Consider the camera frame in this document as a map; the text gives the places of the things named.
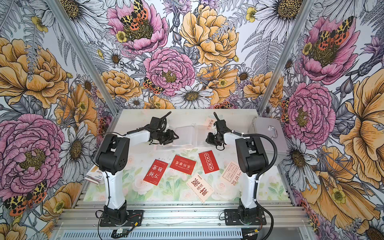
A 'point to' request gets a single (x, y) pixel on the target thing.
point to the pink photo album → (190, 137)
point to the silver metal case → (275, 128)
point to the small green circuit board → (122, 231)
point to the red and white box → (95, 175)
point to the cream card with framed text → (232, 173)
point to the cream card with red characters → (199, 186)
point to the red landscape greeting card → (183, 164)
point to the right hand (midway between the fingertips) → (207, 143)
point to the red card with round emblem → (208, 161)
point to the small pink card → (210, 123)
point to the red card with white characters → (155, 172)
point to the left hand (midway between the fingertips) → (176, 141)
